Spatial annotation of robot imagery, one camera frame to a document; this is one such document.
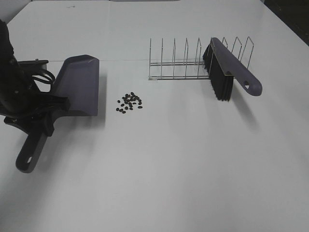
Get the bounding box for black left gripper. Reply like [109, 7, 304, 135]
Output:
[3, 85, 70, 137]

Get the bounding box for purple plastic dustpan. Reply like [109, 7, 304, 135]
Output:
[15, 55, 99, 174]

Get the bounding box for pile of coffee beans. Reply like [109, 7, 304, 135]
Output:
[115, 92, 143, 114]

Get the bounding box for purple brush black bristles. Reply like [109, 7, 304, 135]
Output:
[203, 37, 263, 101]

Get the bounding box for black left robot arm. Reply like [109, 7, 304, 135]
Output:
[0, 21, 69, 136]

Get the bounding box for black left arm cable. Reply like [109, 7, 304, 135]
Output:
[31, 69, 56, 85]

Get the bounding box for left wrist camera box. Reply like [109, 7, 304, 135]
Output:
[17, 59, 49, 75]

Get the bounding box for metal wire rack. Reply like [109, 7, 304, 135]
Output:
[148, 36, 255, 80]

